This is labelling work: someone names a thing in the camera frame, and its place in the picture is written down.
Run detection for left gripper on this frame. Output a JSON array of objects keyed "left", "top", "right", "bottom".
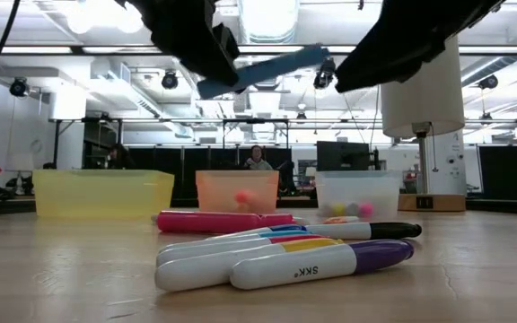
[{"left": 114, "top": 0, "right": 242, "bottom": 88}]

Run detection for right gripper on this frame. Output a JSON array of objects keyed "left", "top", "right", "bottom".
[{"left": 334, "top": 0, "right": 506, "bottom": 94}]

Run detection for blue chunky highlighter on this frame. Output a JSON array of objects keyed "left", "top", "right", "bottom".
[{"left": 197, "top": 43, "right": 331, "bottom": 100}]

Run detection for pink Expo marker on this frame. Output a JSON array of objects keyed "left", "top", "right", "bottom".
[{"left": 233, "top": 190, "right": 259, "bottom": 212}]

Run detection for black cap white marker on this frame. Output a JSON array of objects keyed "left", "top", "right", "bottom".
[{"left": 302, "top": 222, "right": 423, "bottom": 241}]

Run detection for red chunky highlighter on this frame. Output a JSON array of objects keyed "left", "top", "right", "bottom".
[{"left": 153, "top": 210, "right": 298, "bottom": 234}]

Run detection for purple cap SKK marker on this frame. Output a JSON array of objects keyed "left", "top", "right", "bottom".
[{"left": 229, "top": 239, "right": 416, "bottom": 291}]

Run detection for yellow cap SKK marker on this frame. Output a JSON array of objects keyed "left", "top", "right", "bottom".
[{"left": 153, "top": 237, "right": 345, "bottom": 292}]

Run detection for black ceiling spotlight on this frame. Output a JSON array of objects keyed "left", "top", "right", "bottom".
[
  {"left": 312, "top": 57, "right": 337, "bottom": 91},
  {"left": 478, "top": 74, "right": 500, "bottom": 91},
  {"left": 161, "top": 69, "right": 180, "bottom": 91},
  {"left": 9, "top": 76, "right": 30, "bottom": 98}
]

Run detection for white shade wooden table lamp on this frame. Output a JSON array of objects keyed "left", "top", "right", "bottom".
[{"left": 380, "top": 35, "right": 468, "bottom": 213}]

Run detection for black computer monitor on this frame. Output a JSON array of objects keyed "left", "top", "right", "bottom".
[{"left": 316, "top": 141, "right": 372, "bottom": 172}]

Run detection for person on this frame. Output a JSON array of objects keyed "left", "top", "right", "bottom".
[
  {"left": 105, "top": 143, "right": 136, "bottom": 170},
  {"left": 242, "top": 144, "right": 274, "bottom": 171}
]

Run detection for white pillar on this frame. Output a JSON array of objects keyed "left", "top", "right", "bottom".
[{"left": 428, "top": 132, "right": 469, "bottom": 196}]

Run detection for black partition panels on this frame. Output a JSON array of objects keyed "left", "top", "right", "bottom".
[{"left": 127, "top": 146, "right": 294, "bottom": 201}]

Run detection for clear plastic bin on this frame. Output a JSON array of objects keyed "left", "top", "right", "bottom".
[{"left": 315, "top": 170, "right": 402, "bottom": 219}]

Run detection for orange translucent plastic bin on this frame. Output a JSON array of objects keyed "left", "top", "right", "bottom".
[{"left": 195, "top": 170, "right": 281, "bottom": 214}]

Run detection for yellow translucent plastic bin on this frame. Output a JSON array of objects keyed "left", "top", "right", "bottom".
[{"left": 32, "top": 169, "right": 175, "bottom": 220}]

